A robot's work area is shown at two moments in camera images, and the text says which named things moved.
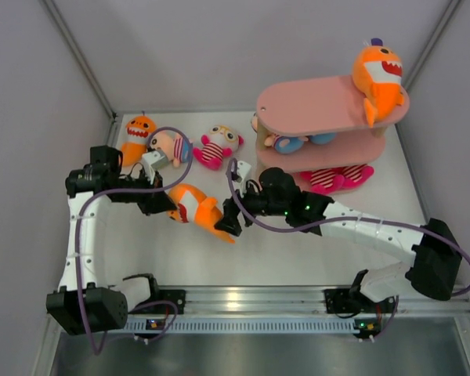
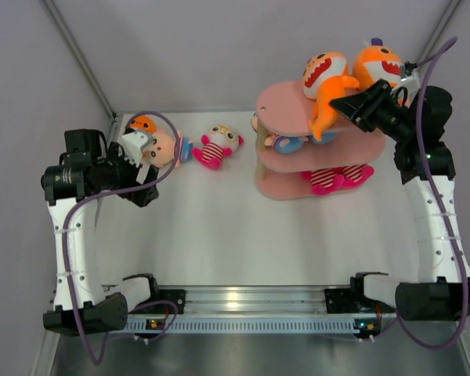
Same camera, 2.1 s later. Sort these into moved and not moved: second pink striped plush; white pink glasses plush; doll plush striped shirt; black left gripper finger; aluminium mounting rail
Moved: black left gripper finger
Not moved: second pink striped plush; aluminium mounting rail; white pink glasses plush; doll plush striped shirt
